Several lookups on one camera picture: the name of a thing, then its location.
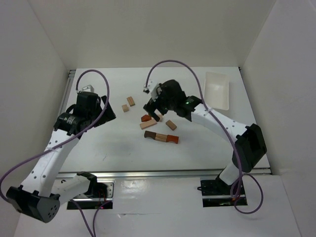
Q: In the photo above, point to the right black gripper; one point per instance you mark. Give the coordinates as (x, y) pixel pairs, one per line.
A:
(153, 106)

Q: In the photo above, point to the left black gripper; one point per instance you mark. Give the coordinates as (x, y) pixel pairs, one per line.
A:
(106, 112)

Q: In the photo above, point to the long light wood block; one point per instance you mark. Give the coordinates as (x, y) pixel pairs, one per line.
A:
(148, 124)

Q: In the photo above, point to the dark brown notched block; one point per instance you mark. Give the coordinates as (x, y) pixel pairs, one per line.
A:
(149, 134)

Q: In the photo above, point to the striped light wood block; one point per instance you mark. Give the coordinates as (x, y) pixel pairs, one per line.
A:
(161, 137)

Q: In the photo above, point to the orange arch block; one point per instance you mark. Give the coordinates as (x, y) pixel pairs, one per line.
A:
(172, 139)

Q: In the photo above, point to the white plastic bin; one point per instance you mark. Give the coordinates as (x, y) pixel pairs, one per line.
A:
(216, 90)

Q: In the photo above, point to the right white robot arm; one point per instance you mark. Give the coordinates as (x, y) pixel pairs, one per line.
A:
(247, 141)

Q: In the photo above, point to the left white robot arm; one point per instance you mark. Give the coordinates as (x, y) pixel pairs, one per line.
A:
(38, 196)

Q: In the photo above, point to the reddish brown wedge block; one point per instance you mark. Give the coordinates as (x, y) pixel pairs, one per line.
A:
(146, 118)

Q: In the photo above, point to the small light cube block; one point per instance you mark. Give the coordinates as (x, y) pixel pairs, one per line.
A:
(125, 108)

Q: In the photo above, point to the tan rectangular block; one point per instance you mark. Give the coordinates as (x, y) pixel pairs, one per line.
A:
(171, 125)

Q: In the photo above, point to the light wood block far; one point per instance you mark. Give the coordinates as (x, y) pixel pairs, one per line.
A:
(131, 101)

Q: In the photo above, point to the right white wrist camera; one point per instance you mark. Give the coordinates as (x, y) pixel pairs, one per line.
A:
(151, 88)

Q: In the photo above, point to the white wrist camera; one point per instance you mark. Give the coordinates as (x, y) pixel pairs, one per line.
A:
(88, 88)
(151, 88)

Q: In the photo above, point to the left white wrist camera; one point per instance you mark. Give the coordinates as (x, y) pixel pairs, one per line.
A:
(88, 88)

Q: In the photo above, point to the aluminium left rail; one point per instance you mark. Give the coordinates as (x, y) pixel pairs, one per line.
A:
(63, 103)

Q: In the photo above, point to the aluminium rail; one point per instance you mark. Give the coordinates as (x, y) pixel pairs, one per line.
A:
(63, 103)
(160, 174)

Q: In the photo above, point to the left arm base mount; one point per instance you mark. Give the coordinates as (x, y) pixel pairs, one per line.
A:
(103, 198)

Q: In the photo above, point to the aluminium front rail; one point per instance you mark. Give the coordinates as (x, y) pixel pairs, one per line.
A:
(160, 174)

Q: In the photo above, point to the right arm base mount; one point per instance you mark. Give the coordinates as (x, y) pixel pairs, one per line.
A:
(215, 194)

